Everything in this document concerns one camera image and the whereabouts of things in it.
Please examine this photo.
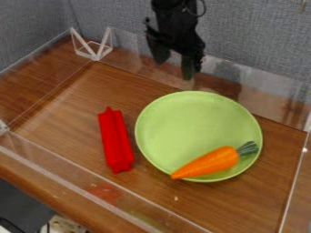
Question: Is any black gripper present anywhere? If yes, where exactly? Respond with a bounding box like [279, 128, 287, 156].
[144, 17, 206, 80]

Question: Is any orange toy carrot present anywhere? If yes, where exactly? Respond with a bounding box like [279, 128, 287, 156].
[170, 141, 259, 179]

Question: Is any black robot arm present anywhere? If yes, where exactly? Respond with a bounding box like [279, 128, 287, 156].
[144, 0, 207, 80]

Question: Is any green round plate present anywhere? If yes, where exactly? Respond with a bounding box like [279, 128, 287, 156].
[135, 91, 263, 183]

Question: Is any black cable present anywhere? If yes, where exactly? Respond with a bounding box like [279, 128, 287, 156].
[183, 0, 208, 18]

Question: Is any clear acrylic enclosure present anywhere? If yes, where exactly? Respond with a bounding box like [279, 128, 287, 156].
[0, 29, 311, 233]

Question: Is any clear acrylic corner bracket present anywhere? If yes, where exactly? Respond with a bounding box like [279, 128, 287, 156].
[70, 27, 114, 61]

